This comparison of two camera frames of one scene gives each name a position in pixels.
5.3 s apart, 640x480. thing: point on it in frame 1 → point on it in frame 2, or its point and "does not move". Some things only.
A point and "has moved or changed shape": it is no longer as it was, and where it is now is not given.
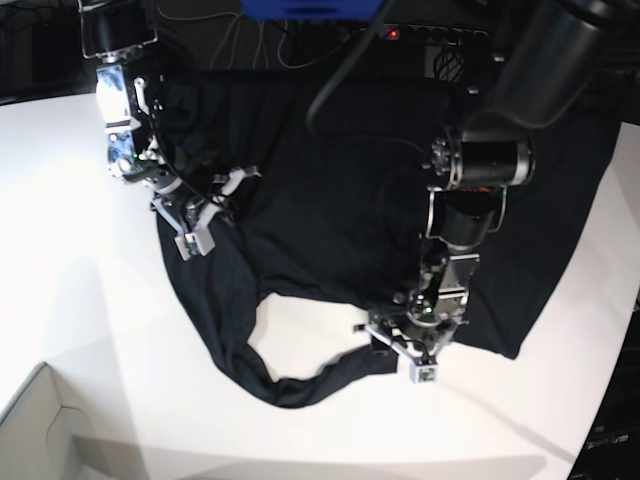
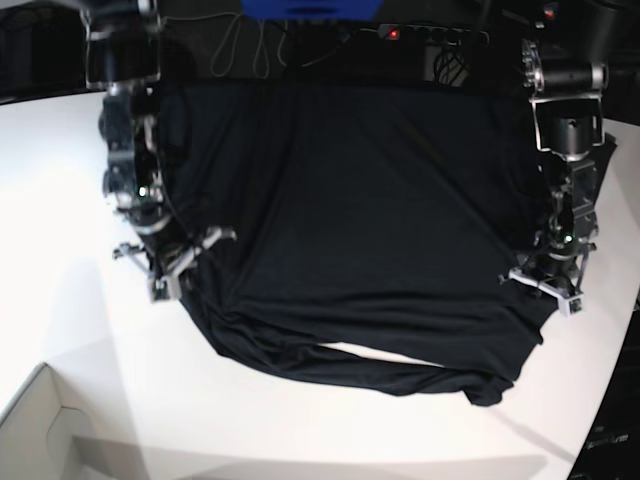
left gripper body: (190, 211) → (162, 280)
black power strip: (417, 32) does not move
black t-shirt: (318, 181) has moved or changed shape
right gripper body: (424, 330) → (555, 264)
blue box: (313, 10) does not move
